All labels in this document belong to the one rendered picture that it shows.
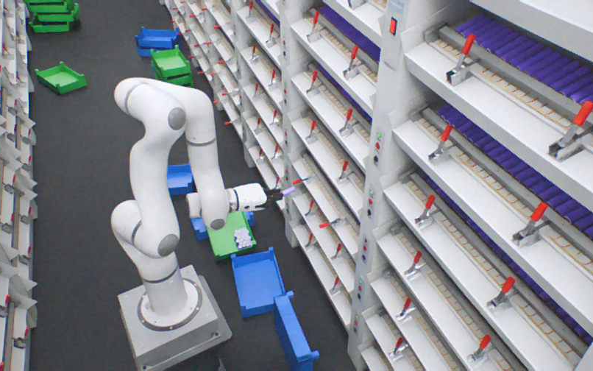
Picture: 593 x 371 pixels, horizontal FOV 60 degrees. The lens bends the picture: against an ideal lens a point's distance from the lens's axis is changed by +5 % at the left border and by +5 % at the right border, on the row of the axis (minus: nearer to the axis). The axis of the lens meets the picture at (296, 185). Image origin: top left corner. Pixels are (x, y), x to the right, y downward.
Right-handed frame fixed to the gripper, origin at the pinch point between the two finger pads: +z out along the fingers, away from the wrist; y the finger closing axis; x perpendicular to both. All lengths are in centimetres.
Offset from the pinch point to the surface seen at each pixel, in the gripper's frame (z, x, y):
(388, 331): 26, 26, -48
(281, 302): 3.6, 45.0, -12.7
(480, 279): 16, -32, -76
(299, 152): 22.4, 3.4, 29.9
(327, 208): 20.9, 7.5, -3.2
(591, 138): 12, -73, -83
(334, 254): 24.9, 26.6, -9.4
